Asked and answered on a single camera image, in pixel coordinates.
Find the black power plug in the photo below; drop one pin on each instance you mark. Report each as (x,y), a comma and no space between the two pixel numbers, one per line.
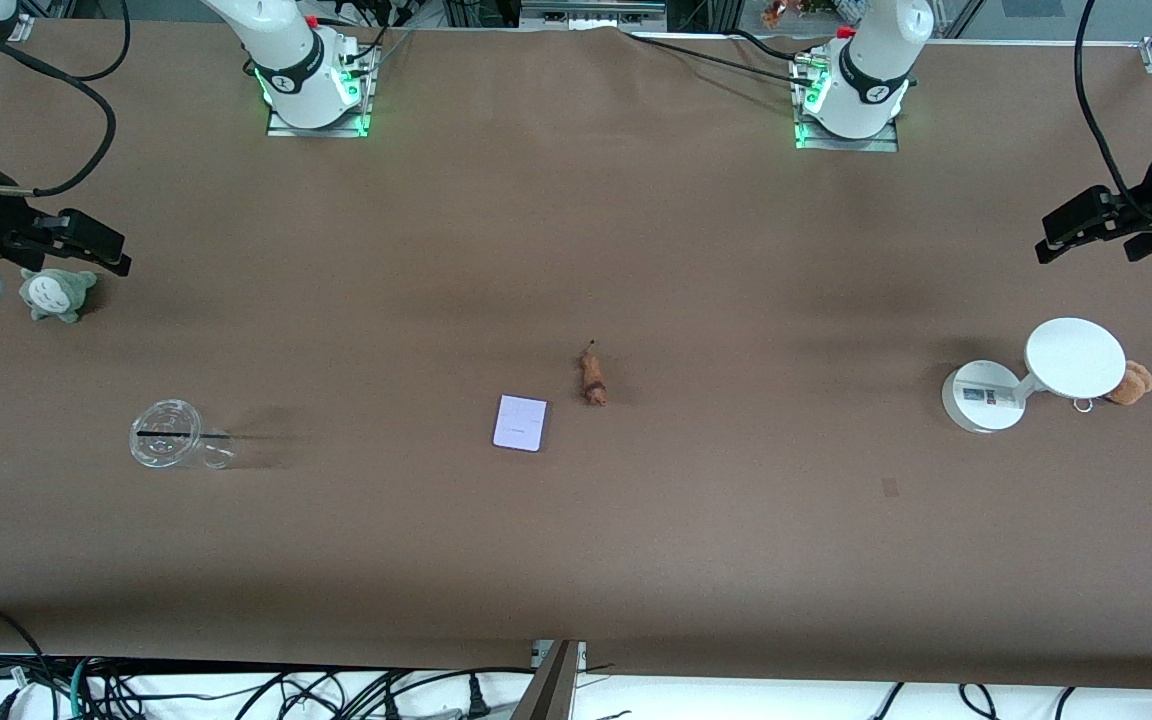
(478,700)

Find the grey totoro plush toy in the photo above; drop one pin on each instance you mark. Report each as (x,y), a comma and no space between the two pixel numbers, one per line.
(56,293)

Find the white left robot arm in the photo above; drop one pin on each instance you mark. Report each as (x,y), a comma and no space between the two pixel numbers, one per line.
(866,70)

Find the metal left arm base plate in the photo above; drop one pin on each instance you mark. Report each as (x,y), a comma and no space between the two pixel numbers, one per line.
(886,142)

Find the white round stand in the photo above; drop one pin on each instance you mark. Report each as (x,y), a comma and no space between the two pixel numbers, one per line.
(1074,358)

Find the silver post bracket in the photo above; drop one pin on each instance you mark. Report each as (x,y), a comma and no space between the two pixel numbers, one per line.
(581,655)

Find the grey brown support post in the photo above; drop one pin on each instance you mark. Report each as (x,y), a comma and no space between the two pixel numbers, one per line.
(548,690)

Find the metal frame crossbar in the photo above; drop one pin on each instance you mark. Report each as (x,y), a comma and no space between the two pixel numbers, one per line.
(591,10)

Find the black drinking straw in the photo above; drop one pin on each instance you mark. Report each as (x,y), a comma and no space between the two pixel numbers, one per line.
(186,435)

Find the clear plastic cup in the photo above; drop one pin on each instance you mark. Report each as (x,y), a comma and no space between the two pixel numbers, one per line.
(166,433)

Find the brown lion statue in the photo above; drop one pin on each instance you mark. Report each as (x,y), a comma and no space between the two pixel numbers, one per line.
(593,380)

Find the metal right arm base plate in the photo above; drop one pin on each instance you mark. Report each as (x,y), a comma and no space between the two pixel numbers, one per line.
(361,125)

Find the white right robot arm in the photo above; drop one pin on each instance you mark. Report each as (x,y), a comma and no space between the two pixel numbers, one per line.
(296,60)

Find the orange toy figure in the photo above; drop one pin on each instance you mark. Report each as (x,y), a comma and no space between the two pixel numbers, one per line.
(774,13)

